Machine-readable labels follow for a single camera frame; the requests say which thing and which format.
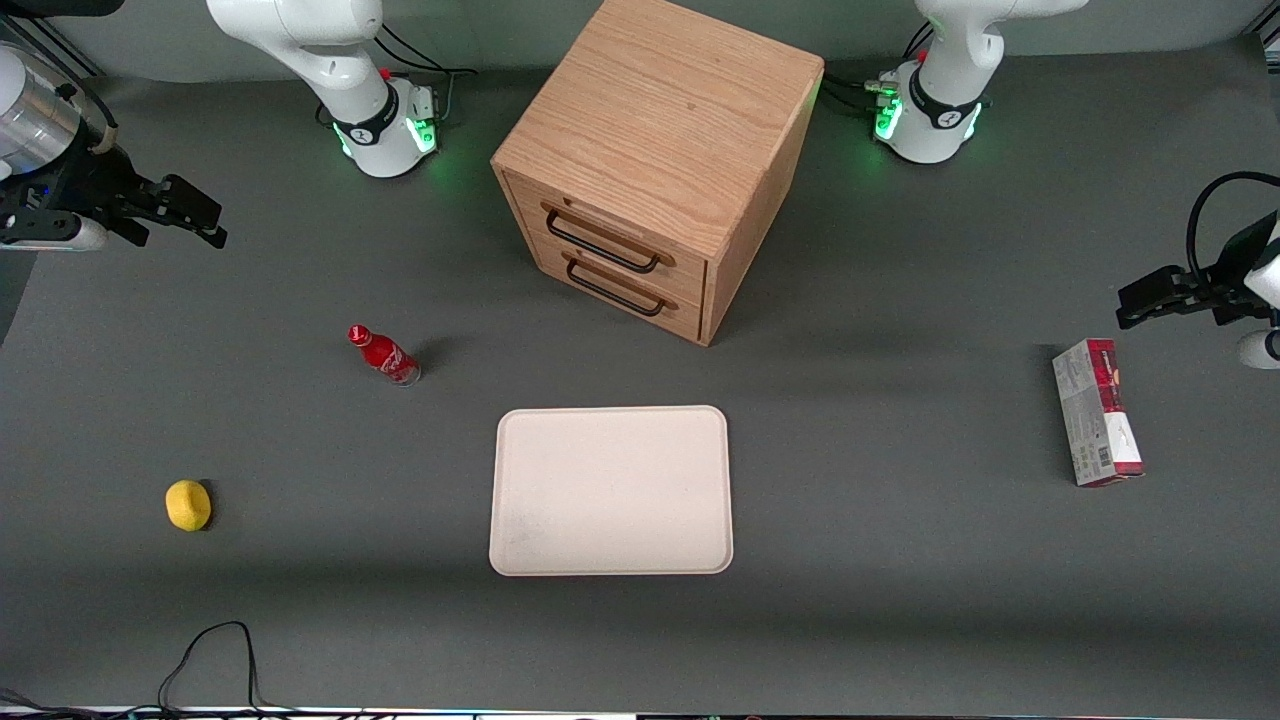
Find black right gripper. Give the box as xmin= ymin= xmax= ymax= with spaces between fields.
xmin=0 ymin=148 xmax=228 ymax=250

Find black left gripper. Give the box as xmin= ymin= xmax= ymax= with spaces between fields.
xmin=1116 ymin=213 xmax=1280 ymax=330

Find black metal drawer handle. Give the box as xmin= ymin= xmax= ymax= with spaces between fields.
xmin=541 ymin=200 xmax=677 ymax=276
xmin=562 ymin=250 xmax=677 ymax=319

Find wooden drawer front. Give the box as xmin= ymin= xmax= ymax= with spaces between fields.
xmin=503 ymin=172 xmax=710 ymax=307
xmin=520 ymin=235 xmax=707 ymax=347

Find oak wooden drawer cabinet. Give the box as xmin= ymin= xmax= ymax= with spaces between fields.
xmin=490 ymin=0 xmax=826 ymax=348

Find red plaid cardboard box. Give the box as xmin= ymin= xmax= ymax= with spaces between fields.
xmin=1052 ymin=338 xmax=1146 ymax=488

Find red soda bottle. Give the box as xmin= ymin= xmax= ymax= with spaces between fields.
xmin=347 ymin=324 xmax=422 ymax=387

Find yellow lemon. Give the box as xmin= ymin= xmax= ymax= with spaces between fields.
xmin=165 ymin=480 xmax=213 ymax=532

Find cream rectangular tray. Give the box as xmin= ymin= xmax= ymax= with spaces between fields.
xmin=489 ymin=405 xmax=734 ymax=577

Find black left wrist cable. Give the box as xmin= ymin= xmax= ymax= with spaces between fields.
xmin=1186 ymin=171 xmax=1280 ymax=283

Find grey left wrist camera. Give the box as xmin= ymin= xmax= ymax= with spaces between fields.
xmin=1236 ymin=329 xmax=1280 ymax=372

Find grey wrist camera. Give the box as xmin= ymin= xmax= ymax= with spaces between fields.
xmin=1236 ymin=329 xmax=1280 ymax=372
xmin=0 ymin=214 xmax=109 ymax=253

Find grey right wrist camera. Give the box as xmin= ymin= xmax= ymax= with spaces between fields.
xmin=0 ymin=214 xmax=109 ymax=253

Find black metal frame strut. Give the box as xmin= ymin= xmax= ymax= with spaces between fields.
xmin=0 ymin=14 xmax=103 ymax=80

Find black right arm base cable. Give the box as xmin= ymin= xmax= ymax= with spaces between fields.
xmin=377 ymin=22 xmax=479 ymax=126

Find black left arm base cables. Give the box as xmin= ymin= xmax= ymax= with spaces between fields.
xmin=820 ymin=22 xmax=938 ymax=119

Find thin black table cable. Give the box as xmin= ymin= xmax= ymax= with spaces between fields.
xmin=0 ymin=621 xmax=301 ymax=717

